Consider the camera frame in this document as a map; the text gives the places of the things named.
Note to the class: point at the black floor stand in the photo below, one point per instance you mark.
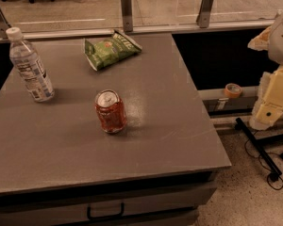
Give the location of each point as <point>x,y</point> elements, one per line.
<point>259,144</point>

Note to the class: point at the orange tape roll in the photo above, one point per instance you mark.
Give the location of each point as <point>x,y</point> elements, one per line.
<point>233,90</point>

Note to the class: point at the red soda can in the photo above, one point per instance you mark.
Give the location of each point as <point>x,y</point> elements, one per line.
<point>110,110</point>

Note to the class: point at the right metal bracket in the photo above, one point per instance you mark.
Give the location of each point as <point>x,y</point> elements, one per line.
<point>203,17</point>

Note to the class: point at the grey cabinet drawer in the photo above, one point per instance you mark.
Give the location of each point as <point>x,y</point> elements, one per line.
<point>161,206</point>

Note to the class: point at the green chip bag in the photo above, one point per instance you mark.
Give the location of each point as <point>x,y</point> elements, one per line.
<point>111,50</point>

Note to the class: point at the middle metal bracket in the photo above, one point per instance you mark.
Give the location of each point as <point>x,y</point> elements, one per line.
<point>127,16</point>

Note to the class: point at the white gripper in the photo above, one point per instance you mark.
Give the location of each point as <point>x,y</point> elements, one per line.
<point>282,38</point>

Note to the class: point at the clear plastic water bottle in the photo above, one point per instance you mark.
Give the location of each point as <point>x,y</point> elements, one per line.
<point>28,63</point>

